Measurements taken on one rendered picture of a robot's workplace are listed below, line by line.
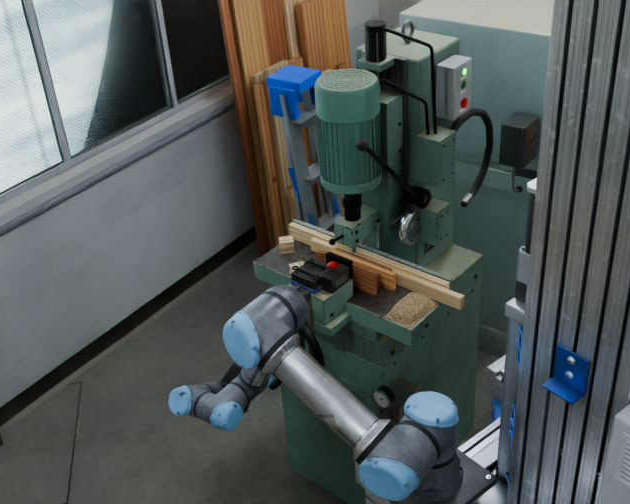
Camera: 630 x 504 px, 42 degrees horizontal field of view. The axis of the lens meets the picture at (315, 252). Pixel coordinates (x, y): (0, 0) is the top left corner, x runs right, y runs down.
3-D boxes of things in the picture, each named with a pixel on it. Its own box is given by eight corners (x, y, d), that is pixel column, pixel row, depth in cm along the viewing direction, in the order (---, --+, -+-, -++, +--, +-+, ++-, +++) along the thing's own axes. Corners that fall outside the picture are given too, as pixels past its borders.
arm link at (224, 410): (250, 390, 214) (219, 377, 220) (221, 416, 207) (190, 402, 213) (255, 413, 218) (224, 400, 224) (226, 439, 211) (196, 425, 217)
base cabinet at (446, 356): (287, 468, 307) (269, 316, 268) (379, 382, 343) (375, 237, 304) (386, 528, 282) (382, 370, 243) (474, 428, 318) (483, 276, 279)
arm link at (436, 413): (466, 440, 190) (469, 396, 183) (437, 477, 181) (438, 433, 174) (421, 419, 196) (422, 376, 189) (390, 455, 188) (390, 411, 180)
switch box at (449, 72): (435, 116, 243) (435, 64, 235) (453, 105, 250) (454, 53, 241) (453, 121, 240) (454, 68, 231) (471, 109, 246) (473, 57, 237)
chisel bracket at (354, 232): (334, 246, 250) (333, 222, 245) (362, 226, 259) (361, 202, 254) (353, 254, 246) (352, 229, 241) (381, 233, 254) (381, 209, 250)
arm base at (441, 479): (476, 476, 193) (478, 446, 188) (430, 511, 186) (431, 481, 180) (429, 441, 203) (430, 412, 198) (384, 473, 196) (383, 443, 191)
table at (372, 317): (233, 291, 258) (231, 275, 255) (296, 247, 277) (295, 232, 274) (392, 366, 224) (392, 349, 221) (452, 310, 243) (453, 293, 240)
